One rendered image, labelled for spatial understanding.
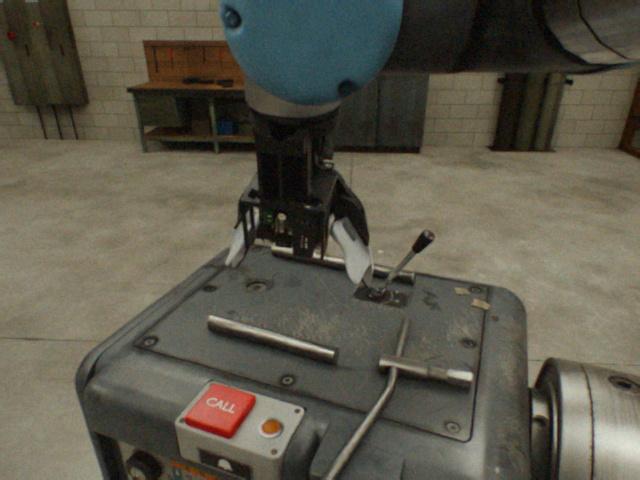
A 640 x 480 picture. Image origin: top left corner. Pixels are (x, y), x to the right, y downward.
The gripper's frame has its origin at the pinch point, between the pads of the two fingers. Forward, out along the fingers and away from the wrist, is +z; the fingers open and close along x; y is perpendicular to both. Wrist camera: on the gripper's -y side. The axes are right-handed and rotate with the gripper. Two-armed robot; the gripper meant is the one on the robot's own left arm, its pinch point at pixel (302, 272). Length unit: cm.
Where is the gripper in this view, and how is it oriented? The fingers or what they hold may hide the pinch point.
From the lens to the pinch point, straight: 50.4
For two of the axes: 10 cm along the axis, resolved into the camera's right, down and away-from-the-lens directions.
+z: -0.2, 7.7, 6.4
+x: 9.8, 1.3, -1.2
